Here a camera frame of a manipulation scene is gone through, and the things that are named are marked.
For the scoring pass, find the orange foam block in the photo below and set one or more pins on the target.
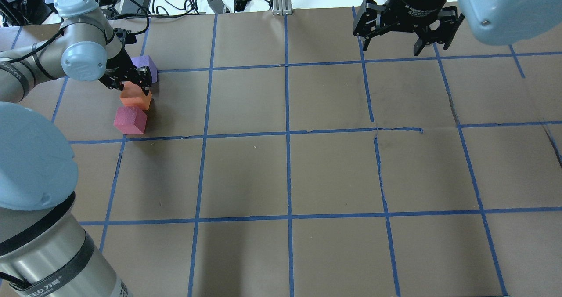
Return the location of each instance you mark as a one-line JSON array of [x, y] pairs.
[[133, 96]]

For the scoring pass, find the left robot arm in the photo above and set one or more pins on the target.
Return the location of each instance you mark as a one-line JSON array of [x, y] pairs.
[[45, 251]]

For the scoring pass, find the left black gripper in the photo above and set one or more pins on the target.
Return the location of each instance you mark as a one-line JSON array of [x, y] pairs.
[[117, 67]]

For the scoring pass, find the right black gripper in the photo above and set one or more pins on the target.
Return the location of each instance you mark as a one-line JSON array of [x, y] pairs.
[[412, 3]]

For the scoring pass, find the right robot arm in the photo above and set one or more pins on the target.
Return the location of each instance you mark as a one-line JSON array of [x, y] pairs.
[[493, 22]]

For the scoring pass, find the red foam block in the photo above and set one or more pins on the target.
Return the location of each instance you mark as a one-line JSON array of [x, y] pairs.
[[130, 120]]

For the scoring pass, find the purple foam block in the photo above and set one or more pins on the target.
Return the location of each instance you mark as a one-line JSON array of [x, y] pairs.
[[145, 60]]

